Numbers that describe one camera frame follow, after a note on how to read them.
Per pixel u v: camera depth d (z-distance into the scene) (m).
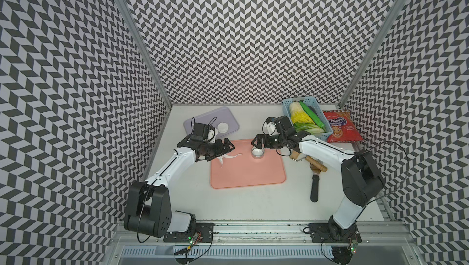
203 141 0.68
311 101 1.12
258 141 0.79
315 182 0.87
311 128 1.01
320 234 0.73
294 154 0.94
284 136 0.70
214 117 1.17
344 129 1.01
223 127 1.06
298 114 1.04
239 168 0.91
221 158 0.86
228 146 0.77
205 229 0.74
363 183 0.47
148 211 0.41
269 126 0.82
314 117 1.05
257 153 0.96
